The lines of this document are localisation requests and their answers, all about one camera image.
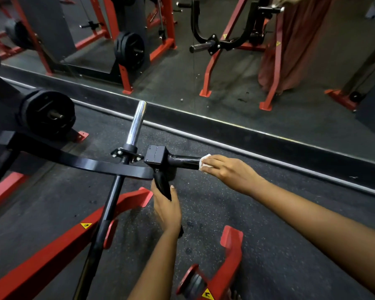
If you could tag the person's right hand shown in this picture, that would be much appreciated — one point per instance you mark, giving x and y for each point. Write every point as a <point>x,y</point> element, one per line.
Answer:
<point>234,174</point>

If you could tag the person's left forearm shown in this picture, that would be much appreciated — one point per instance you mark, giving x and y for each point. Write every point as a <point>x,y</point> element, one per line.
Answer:
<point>156,268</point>

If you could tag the black weight plates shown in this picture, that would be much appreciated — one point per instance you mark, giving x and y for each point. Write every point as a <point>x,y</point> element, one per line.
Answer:
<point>40,112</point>

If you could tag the person's right forearm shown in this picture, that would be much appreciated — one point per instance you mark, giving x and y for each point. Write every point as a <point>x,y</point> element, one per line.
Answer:
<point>325,228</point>

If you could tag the person's right thumb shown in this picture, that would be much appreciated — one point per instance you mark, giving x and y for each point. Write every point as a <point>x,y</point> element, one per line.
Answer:
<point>212,171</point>

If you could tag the person's left thumb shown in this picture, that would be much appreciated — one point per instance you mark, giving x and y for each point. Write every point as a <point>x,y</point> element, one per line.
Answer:
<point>175,193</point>

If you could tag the black rubber bumper roller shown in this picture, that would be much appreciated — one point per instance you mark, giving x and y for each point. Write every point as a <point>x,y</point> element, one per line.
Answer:
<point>192,285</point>

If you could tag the yellow triangle warning sticker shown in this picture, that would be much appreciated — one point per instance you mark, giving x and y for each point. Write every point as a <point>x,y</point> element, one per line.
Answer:
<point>86,225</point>
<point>207,295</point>

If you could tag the red gym machine frame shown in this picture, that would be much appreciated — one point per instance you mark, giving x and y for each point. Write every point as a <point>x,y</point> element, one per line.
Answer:
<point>34,268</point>

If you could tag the person's left hand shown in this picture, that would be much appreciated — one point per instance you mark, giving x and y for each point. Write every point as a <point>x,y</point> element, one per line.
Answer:
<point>167,212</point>

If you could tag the white wiping cloth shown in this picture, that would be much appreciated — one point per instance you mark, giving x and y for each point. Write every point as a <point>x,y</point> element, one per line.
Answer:
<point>203,162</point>

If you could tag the large wall mirror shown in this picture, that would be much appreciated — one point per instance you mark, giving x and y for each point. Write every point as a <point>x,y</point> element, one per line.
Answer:
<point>300,106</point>

